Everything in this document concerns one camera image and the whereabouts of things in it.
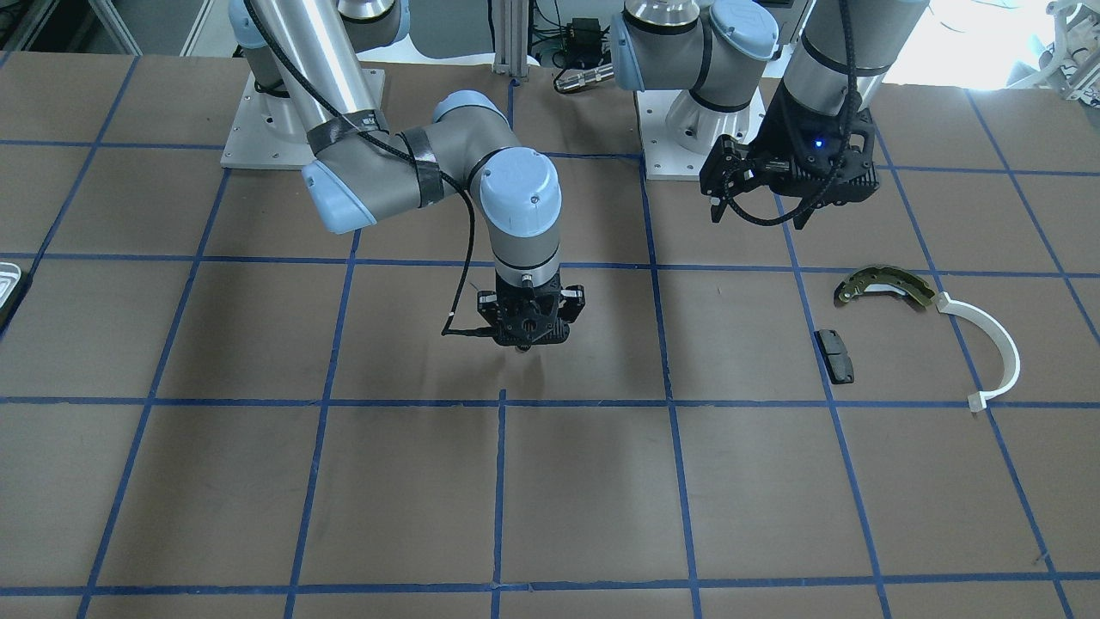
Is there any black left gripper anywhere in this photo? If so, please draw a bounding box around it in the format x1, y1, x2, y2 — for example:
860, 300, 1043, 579
699, 95, 880, 230

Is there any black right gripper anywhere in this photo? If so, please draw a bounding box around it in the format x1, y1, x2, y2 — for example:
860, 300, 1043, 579
476, 274, 585, 349

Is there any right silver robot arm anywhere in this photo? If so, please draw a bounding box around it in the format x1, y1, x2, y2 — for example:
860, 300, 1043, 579
230, 1, 585, 349

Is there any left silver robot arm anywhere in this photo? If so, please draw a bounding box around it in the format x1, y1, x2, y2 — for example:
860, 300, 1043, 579
611, 1, 927, 229

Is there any ribbed silver metal tray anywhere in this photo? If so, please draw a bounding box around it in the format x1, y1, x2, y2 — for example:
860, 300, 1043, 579
0, 262, 25, 328

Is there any brass brake shoe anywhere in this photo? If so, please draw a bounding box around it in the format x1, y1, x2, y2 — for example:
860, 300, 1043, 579
834, 264, 938, 307

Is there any black brake pad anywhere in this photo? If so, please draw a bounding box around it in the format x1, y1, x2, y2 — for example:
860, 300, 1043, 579
814, 329, 855, 385

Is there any white curved plastic part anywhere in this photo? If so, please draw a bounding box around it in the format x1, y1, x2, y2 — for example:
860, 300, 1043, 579
932, 291, 1021, 414

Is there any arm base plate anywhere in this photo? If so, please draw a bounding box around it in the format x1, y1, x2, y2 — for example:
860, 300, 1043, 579
635, 90, 765, 181
221, 58, 351, 172

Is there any aluminium frame post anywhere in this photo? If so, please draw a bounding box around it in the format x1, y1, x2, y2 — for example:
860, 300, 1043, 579
490, 0, 530, 82

